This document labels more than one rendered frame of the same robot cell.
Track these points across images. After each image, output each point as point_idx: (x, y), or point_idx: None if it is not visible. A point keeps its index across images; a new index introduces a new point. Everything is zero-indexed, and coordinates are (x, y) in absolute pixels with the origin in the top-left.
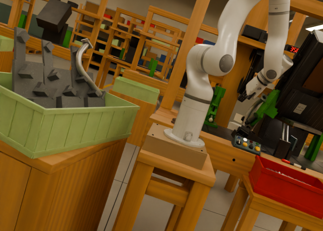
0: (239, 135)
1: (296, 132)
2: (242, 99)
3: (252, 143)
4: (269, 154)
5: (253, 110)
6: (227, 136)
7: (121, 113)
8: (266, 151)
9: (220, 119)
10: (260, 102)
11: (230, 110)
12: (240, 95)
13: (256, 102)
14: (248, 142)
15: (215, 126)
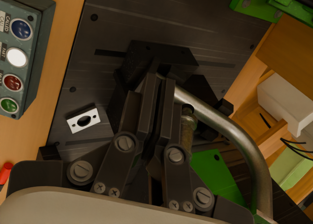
0: (136, 63)
1: None
2: (122, 114)
3: (3, 85)
4: (54, 137)
5: (241, 154)
6: (154, 21)
7: None
8: (71, 131)
9: (288, 47)
10: (251, 200)
11: (308, 86)
12: (162, 111)
13: (261, 186)
14: (6, 70)
15: None
